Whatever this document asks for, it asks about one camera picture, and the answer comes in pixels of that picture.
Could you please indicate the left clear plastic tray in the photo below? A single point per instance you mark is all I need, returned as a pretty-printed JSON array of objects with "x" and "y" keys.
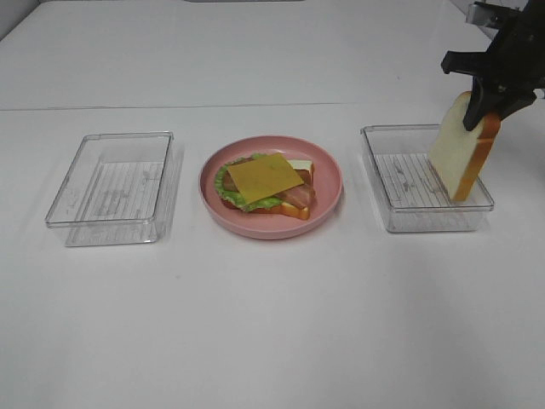
[{"x": 118, "y": 190}]

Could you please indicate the pink round plate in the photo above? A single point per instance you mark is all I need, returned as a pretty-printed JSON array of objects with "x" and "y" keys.
[{"x": 327, "y": 182}]

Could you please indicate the yellow cheese slice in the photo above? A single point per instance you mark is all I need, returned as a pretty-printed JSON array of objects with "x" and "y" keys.
[{"x": 263, "y": 177}]

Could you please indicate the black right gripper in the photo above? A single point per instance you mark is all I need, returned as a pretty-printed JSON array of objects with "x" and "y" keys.
[{"x": 507, "y": 73}]

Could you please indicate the clear plastic tray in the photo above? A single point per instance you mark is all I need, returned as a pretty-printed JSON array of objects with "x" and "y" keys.
[
  {"x": 409, "y": 194},
  {"x": 118, "y": 190}
]

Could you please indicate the right clear plastic tray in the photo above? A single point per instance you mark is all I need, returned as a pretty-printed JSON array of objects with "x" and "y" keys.
[{"x": 409, "y": 194}]

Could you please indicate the bread slice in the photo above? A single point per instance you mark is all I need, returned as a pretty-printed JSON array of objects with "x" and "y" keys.
[
  {"x": 458, "y": 155},
  {"x": 290, "y": 210}
]

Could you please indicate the green lettuce leaf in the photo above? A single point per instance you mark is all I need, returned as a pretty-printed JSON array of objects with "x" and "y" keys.
[{"x": 235, "y": 200}]

